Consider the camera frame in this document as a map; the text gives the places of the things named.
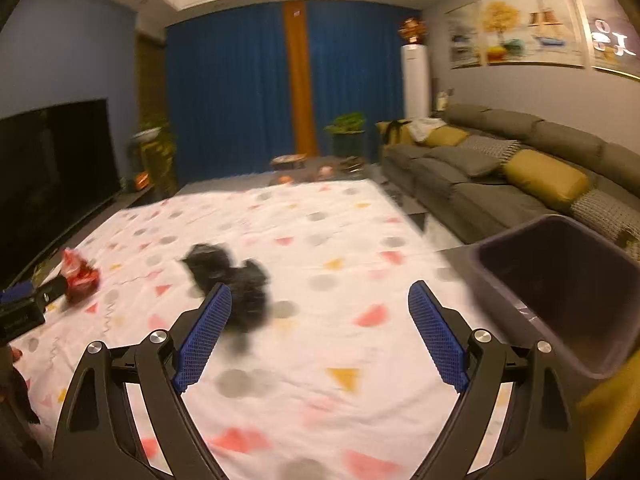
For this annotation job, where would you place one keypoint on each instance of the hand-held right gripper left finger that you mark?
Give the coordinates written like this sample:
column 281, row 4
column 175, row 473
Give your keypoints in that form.
column 205, row 335

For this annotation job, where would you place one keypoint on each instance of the large yellow cushion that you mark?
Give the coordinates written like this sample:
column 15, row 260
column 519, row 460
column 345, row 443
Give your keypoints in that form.
column 612, row 425

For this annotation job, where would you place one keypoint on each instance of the yellow black bag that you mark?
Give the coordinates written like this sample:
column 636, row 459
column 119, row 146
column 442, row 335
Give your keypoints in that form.
column 392, row 132

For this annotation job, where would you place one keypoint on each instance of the red snack packet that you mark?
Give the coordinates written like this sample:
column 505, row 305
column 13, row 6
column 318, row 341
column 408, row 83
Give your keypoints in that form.
column 80, row 275

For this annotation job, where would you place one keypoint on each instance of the blue curtain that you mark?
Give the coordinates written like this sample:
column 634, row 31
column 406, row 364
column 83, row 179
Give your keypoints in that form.
column 225, row 90
column 360, row 70

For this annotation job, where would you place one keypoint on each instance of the golden red ornament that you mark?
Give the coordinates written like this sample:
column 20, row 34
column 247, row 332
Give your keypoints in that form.
column 412, row 31

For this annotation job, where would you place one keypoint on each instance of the dark television stand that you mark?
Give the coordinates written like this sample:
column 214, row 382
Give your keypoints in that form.
column 100, row 222

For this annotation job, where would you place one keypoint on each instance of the patterned flat box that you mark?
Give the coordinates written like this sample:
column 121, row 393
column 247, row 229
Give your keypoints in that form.
column 288, row 160

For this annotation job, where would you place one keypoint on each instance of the long yellow pillow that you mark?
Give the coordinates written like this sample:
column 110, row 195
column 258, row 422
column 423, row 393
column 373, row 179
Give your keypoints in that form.
column 545, row 177

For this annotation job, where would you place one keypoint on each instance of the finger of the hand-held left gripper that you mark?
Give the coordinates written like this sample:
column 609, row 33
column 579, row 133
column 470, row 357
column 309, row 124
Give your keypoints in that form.
column 52, row 290

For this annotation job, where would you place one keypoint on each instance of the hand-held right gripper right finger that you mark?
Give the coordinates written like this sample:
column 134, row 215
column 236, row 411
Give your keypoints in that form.
column 437, row 335

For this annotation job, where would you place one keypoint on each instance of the orange curtain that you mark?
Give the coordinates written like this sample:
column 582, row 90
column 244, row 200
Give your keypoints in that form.
column 300, row 80

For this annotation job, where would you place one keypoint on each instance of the small orange ornament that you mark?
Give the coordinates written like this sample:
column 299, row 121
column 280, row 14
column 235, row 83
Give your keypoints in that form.
column 140, row 180

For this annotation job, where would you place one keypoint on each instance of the wide tree sailboat painting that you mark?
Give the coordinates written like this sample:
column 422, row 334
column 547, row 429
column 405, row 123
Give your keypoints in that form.
column 530, row 25

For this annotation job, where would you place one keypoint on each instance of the small framed harbour painting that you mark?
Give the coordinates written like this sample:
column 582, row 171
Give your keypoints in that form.
column 464, row 40

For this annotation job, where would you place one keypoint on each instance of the white cloth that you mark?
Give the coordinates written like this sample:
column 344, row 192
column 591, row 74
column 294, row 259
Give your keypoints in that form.
column 425, row 127

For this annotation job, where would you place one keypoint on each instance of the grey checked pillow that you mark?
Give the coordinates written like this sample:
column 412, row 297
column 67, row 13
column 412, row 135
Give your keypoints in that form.
column 495, row 147

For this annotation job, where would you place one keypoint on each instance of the small yellow pillow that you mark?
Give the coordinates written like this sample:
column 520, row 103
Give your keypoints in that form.
column 445, row 136

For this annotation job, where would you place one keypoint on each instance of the grey sofa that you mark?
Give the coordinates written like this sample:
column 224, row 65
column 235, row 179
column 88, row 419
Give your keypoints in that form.
column 500, row 195

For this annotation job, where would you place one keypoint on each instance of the white standing air conditioner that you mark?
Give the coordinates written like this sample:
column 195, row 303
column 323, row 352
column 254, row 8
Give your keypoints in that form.
column 416, row 80

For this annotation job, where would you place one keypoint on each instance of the plain grey pillow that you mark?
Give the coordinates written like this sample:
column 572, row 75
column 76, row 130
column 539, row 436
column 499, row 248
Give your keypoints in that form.
column 462, row 160

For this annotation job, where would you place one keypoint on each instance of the black cloth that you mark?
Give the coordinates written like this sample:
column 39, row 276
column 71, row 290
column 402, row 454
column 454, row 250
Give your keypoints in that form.
column 225, row 280

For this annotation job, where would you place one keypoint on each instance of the black flat television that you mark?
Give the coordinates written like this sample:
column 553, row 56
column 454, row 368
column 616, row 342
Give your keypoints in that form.
column 55, row 175

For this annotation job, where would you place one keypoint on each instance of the purple framed painting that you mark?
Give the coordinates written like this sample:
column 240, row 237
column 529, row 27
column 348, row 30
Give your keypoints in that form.
column 612, row 35

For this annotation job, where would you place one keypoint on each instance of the black white houndstooth pillow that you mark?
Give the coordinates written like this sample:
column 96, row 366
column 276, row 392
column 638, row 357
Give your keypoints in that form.
column 605, row 215

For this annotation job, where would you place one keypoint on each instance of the person's left forearm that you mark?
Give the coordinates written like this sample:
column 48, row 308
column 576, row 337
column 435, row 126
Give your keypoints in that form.
column 17, row 410

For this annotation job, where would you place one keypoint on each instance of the potted green plant dark pot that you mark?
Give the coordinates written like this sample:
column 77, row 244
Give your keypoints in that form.
column 346, row 132

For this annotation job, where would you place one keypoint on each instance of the dark plastic trash bin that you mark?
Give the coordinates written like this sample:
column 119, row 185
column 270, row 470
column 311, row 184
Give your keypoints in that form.
column 560, row 285

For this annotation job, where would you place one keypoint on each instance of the printed white bed sheet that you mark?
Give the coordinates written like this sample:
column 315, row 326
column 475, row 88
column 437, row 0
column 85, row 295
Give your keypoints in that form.
column 310, row 240

